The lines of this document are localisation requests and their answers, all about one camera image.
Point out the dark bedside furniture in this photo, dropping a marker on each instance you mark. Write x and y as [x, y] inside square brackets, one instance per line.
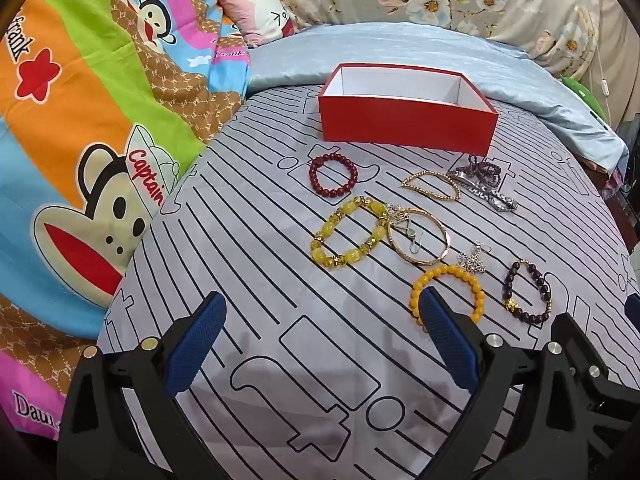
[627, 185]

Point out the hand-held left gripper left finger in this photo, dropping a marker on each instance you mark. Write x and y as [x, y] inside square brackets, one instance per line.
[197, 340]

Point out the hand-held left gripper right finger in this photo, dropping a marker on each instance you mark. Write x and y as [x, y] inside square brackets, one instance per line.
[447, 340]

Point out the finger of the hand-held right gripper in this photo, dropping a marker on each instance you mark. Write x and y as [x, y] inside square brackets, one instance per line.
[634, 304]
[607, 395]

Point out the red cardboard box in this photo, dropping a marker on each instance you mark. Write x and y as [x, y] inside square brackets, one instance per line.
[400, 125]

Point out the colourful cartoon monkey blanket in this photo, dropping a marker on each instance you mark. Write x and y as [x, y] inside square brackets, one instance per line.
[75, 110]

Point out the silver triangle earring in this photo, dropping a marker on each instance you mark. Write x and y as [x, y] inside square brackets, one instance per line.
[402, 220]

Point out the grey striped bed sheet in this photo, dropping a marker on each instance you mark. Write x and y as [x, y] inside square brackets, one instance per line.
[300, 310]

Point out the silver metal wristwatch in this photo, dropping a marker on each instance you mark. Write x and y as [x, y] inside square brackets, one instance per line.
[480, 192]

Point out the pink rabbit pillow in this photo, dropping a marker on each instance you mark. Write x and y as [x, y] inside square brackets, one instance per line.
[260, 15]

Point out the light blue satin blanket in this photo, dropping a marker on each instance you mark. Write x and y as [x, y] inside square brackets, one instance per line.
[425, 45]

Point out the gold bangle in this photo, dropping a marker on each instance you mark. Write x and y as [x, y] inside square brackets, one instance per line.
[417, 261]

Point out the silver snowflake earring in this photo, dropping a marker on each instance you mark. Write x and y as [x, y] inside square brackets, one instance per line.
[392, 208]
[470, 261]

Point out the green plastic object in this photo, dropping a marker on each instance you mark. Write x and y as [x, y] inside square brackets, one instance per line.
[580, 92]

